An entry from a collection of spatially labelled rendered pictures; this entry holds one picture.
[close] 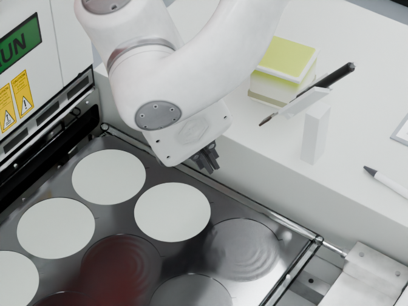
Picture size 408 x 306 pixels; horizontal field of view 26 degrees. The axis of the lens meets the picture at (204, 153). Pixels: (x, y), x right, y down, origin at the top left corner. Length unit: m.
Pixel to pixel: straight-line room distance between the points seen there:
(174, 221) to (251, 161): 0.13
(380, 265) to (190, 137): 0.29
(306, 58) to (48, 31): 0.34
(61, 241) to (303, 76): 0.38
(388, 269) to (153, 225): 0.30
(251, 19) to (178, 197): 0.40
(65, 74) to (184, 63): 0.42
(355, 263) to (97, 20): 0.46
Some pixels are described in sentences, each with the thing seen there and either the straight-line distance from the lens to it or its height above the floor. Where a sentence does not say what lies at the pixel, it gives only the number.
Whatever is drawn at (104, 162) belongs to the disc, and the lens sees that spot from 1.24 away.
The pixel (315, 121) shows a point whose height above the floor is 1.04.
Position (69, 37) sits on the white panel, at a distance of 1.20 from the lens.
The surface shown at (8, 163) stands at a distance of 1.20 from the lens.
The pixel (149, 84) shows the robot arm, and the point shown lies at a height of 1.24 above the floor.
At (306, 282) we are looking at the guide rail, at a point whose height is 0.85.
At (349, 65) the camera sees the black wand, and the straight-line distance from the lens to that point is 1.02.
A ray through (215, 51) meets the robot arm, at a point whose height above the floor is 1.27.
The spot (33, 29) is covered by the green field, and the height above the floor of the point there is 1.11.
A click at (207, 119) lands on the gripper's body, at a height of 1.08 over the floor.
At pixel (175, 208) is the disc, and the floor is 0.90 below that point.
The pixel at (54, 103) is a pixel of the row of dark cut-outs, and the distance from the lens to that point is 1.23.
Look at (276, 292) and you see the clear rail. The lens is 1.09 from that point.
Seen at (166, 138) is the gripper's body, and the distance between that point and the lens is 1.02.
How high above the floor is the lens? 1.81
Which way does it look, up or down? 47 degrees down
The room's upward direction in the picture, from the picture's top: straight up
